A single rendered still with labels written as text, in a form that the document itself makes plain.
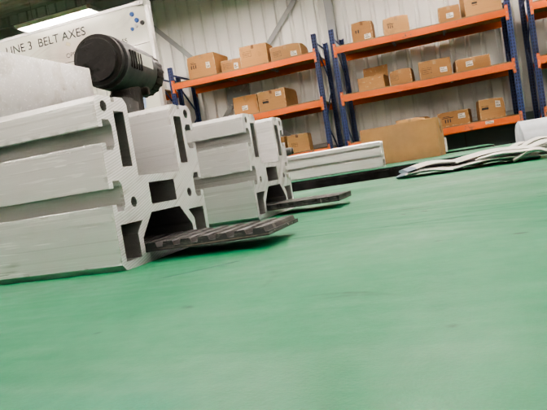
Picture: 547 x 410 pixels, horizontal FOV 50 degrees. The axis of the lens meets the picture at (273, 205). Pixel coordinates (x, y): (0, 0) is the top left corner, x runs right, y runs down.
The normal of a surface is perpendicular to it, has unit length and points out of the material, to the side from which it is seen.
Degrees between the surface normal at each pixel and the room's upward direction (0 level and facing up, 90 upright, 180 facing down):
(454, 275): 0
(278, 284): 0
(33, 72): 90
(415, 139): 89
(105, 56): 90
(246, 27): 90
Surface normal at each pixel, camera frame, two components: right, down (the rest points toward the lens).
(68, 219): -0.32, 0.10
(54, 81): 0.94, -0.14
